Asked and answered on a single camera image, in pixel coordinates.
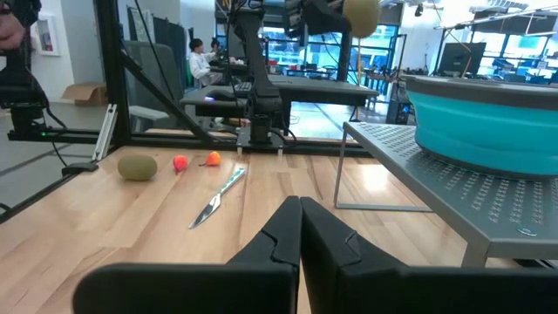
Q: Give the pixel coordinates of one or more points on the black keyboard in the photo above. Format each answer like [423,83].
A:
[243,87]

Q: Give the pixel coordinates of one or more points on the black monitor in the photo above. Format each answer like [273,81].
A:
[462,59]

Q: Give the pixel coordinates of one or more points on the cardboard box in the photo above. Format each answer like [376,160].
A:
[87,93]

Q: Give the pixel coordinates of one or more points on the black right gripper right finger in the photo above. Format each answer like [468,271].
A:
[349,283]

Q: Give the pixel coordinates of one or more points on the brown kiwi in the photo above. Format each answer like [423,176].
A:
[362,17]
[137,168]

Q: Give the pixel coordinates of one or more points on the grey perforated metal shelf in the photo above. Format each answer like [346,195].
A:
[436,183]

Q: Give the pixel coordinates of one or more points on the black computer mouse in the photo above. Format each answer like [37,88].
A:
[222,95]

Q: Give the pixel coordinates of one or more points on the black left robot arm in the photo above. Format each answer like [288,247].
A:
[261,100]

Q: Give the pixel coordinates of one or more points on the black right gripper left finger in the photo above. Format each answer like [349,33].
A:
[261,283]

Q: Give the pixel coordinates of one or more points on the small orange fruit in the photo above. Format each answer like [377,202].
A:
[213,159]

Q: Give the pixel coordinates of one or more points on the blue collapsible bowl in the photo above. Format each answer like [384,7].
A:
[479,131]

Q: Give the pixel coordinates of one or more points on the black flat foot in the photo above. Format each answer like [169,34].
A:
[80,168]

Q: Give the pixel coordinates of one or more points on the small red fruit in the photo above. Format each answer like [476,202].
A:
[180,162]

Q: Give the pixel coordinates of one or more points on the silver aluminium bracket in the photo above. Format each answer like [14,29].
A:
[104,135]

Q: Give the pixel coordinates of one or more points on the black table-level camera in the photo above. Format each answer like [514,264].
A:
[22,96]

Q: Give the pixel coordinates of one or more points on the framed wall picture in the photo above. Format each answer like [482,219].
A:
[47,35]

